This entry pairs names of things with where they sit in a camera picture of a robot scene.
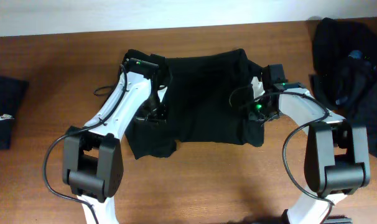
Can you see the black t-shirt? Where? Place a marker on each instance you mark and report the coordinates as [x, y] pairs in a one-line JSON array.
[[202, 101]]

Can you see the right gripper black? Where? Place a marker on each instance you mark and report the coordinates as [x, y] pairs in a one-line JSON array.
[[252, 116]]

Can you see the folded black Nike garment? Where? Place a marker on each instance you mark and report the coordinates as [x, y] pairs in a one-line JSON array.
[[12, 92]]

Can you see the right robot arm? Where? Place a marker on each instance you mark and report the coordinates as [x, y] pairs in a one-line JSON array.
[[336, 162]]

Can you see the black clothes pile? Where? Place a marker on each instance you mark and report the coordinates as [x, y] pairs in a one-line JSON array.
[[345, 63]]

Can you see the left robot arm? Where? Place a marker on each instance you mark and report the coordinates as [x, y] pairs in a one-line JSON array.
[[92, 160]]

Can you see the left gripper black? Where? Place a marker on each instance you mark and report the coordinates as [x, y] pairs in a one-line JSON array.
[[152, 115]]

